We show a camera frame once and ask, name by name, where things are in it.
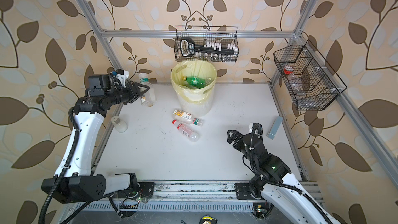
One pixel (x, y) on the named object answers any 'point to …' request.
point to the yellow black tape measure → (207, 219)
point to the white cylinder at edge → (121, 126)
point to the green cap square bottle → (148, 99)
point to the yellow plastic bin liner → (196, 68)
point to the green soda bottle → (195, 81)
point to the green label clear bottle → (208, 80)
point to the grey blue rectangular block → (274, 127)
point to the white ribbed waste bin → (196, 109)
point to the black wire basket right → (311, 84)
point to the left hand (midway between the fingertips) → (146, 88)
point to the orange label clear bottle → (185, 118)
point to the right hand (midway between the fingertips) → (234, 137)
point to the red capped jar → (288, 70)
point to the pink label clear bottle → (185, 131)
